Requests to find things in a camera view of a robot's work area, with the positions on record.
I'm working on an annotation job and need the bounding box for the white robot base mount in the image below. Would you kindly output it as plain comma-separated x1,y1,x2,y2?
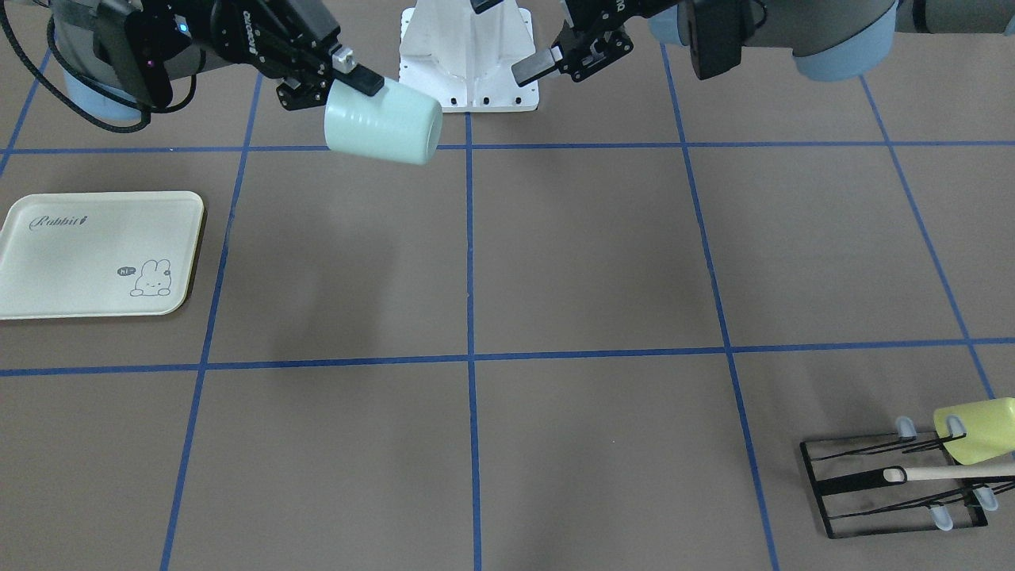
398,1,540,113

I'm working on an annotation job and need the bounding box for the pale green cup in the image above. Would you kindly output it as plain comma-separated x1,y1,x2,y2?
324,77,443,165

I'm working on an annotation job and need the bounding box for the cream rabbit tray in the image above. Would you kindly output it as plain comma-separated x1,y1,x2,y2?
1,190,205,320

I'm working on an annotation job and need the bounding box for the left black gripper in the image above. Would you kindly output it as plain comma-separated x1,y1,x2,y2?
471,0,659,87

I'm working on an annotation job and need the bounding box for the yellow cup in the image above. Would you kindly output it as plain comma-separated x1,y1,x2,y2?
933,397,1014,466

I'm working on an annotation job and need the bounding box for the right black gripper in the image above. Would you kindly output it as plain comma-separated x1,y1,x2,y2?
159,1,385,109

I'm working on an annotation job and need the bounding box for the black wire cup rack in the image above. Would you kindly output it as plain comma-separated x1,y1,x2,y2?
797,431,987,541

